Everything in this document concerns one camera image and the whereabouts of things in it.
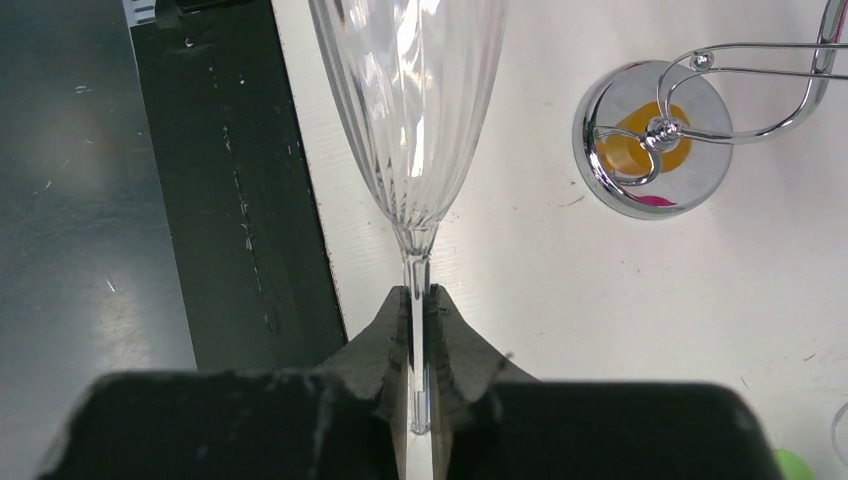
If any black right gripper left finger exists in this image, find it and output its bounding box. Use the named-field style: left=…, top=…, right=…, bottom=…
left=36, top=287, right=408, bottom=479

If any clear wine glass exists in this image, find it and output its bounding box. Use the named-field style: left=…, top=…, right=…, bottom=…
left=310, top=0, right=509, bottom=435
left=830, top=403, right=848, bottom=465

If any chrome wine glass rack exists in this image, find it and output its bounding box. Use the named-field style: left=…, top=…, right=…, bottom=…
left=572, top=1, right=847, bottom=220

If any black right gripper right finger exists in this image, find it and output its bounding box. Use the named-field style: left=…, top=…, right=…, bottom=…
left=426, top=285, right=782, bottom=479

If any green wine glass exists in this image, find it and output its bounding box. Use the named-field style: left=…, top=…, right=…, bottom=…
left=774, top=449, right=815, bottom=480

